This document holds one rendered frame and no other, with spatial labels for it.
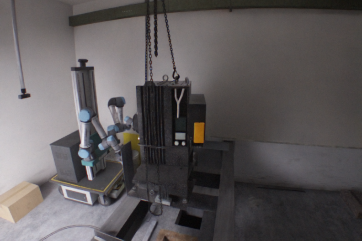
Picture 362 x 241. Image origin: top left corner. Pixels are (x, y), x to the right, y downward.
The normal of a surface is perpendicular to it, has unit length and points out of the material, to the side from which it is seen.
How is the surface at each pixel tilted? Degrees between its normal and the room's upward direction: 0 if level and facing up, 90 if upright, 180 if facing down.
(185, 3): 90
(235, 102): 90
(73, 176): 90
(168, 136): 90
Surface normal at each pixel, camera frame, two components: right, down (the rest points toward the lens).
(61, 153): -0.17, 0.22
